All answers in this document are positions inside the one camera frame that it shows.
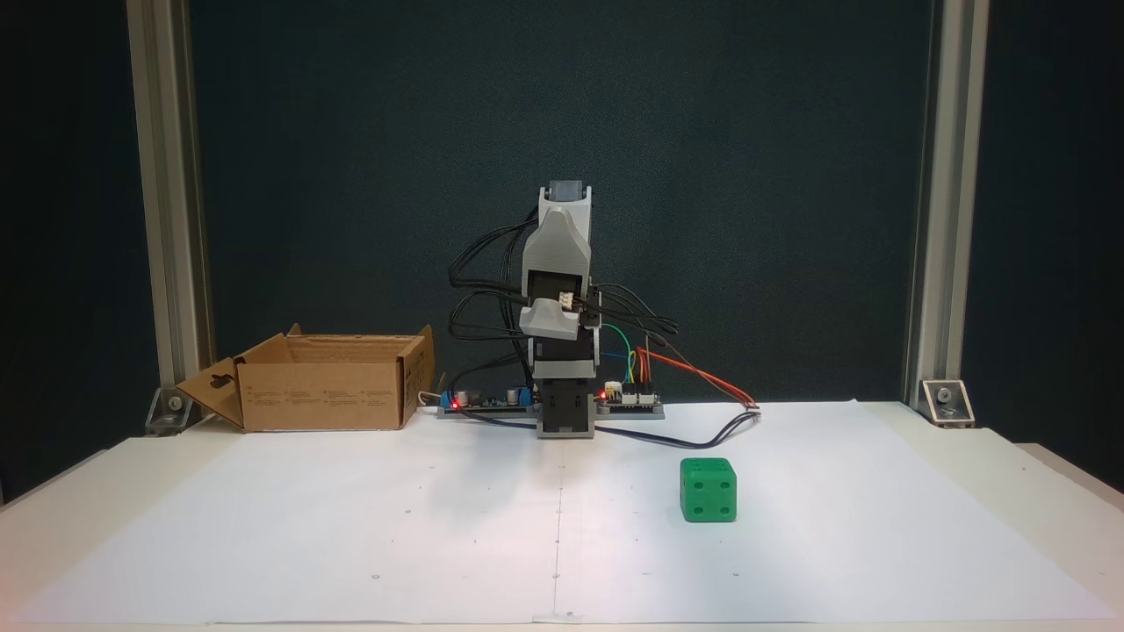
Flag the grey base plate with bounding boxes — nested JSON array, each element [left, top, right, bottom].
[[436, 403, 666, 421]]

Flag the aluminium profile post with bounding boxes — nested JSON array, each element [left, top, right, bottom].
[[902, 0, 991, 410], [126, 0, 217, 415]]

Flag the orange and red wires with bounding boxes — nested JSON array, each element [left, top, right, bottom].
[[636, 347, 759, 409]]

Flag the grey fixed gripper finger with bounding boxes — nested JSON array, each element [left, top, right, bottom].
[[519, 298, 586, 342]]

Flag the dark cable on table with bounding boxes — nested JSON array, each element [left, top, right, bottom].
[[457, 407, 761, 449]]

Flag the green dice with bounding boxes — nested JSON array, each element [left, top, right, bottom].
[[680, 456, 739, 524]]

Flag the circuit board with blue parts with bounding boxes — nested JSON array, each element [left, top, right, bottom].
[[442, 382, 537, 413]]

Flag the green wire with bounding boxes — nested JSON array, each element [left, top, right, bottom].
[[601, 324, 637, 384]]

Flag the metal corner bracket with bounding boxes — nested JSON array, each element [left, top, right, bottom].
[[919, 378, 976, 430], [144, 385, 199, 436]]

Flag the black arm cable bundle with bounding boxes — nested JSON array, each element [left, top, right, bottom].
[[448, 206, 682, 370]]

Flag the brown cardboard box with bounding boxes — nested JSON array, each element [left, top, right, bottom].
[[176, 323, 436, 433]]

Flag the circuit board with white connectors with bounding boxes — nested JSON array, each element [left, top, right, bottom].
[[597, 381, 662, 410]]

